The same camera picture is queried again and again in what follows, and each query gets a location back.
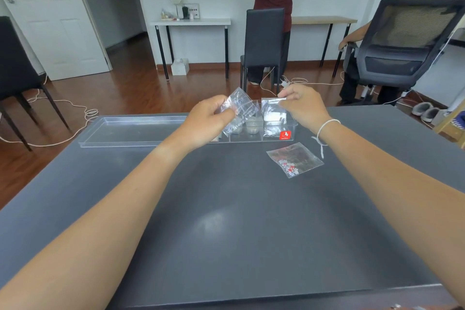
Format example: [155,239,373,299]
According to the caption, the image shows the person's right hand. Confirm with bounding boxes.
[278,83,333,132]

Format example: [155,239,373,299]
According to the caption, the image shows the person's left hand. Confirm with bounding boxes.
[181,95,237,151]

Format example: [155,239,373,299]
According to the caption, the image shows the clear zip bag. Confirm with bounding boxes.
[221,87,261,138]
[261,97,288,138]

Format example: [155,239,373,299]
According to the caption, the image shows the person's right forearm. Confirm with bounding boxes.
[313,120,465,307]

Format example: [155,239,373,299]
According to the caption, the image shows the person's left forearm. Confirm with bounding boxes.
[0,120,208,310]

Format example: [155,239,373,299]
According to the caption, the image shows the clear organizer box red label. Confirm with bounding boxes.
[217,100,299,144]

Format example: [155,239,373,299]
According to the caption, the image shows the zip bag of red-white beads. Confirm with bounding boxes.
[266,142,324,179]

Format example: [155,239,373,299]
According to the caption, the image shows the white tissue box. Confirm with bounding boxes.
[170,58,190,77]

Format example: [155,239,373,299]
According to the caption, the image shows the black dining chair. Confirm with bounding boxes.
[239,8,286,94]
[0,16,70,153]

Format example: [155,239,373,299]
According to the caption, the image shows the wooden table black legs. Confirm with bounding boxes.
[290,16,359,78]

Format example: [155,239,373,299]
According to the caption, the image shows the clear plastic lid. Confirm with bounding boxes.
[79,114,226,149]

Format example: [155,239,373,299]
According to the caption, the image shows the white table black legs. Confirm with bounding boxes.
[150,18,232,84]

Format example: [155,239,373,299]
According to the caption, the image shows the grey slipper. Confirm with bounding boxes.
[411,101,434,116]
[421,107,441,124]

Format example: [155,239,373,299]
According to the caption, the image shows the black mesh office chair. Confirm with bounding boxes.
[341,0,465,104]

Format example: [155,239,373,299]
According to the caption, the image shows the light wooden furniture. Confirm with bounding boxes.
[434,98,465,149]

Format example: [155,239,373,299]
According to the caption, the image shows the white panel door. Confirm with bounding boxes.
[0,0,112,82]

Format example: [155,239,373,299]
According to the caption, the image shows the white floor cable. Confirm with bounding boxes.
[259,66,345,89]
[0,73,99,149]

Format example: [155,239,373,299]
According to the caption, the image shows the white string bracelet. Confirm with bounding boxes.
[311,119,342,160]

